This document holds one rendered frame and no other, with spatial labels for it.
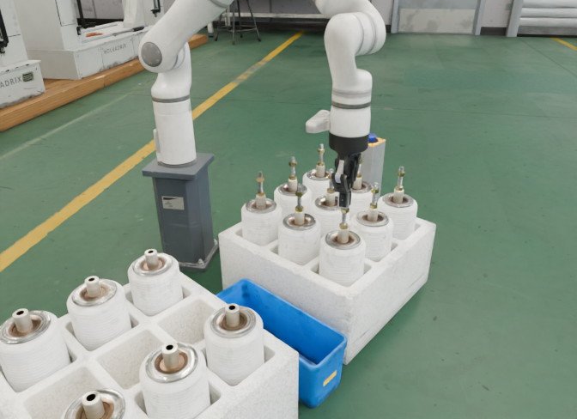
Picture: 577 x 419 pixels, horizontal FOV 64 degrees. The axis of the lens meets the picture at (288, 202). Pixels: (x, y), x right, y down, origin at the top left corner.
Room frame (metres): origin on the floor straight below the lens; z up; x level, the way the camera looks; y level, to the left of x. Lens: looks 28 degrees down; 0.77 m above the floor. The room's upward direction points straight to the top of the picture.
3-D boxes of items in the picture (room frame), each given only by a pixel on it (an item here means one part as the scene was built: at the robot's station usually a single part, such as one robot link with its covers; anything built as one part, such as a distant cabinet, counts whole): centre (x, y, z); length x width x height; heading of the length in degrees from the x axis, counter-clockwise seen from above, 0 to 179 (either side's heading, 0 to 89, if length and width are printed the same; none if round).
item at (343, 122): (0.84, -0.10, 0.52); 0.11 x 0.09 x 0.06; 67
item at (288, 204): (1.08, -0.01, 0.16); 0.10 x 0.10 x 0.18
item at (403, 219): (1.01, -0.27, 0.16); 0.10 x 0.10 x 0.18
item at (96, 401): (0.41, 0.25, 0.26); 0.02 x 0.02 x 0.03
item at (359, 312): (1.00, -0.10, 0.09); 0.39 x 0.39 x 0.18; 50
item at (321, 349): (0.74, 0.03, 0.06); 0.30 x 0.11 x 0.12; 48
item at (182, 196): (1.15, 0.29, 0.15); 0.15 x 0.15 x 0.30; 78
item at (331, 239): (0.83, -0.11, 0.25); 0.08 x 0.08 x 0.01
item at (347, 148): (0.83, -0.11, 0.45); 0.08 x 0.08 x 0.09
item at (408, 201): (1.01, -0.27, 0.25); 0.08 x 0.08 x 0.01
